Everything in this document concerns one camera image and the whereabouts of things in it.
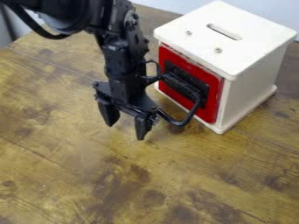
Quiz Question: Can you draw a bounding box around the black drawer handle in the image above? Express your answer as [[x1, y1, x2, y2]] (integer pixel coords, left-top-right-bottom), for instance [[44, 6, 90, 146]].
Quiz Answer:
[[144, 60, 209, 126]]

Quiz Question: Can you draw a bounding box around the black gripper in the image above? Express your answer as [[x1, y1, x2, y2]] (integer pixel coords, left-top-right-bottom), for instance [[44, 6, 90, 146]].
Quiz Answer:
[[93, 43, 157, 140]]

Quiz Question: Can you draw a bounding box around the red drawer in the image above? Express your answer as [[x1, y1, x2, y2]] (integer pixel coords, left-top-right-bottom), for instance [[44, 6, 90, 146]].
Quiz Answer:
[[159, 45, 224, 124]]

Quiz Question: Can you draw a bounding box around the dark vertical post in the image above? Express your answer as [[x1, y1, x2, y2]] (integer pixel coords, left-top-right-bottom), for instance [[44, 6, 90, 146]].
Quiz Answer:
[[0, 3, 17, 41]]

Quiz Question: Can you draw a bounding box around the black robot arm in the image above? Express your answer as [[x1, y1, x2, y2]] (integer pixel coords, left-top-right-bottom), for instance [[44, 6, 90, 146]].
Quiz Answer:
[[0, 0, 157, 140]]

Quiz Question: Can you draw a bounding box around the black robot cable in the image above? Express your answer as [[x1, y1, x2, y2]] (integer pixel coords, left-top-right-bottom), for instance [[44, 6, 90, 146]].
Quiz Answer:
[[6, 3, 73, 40]]

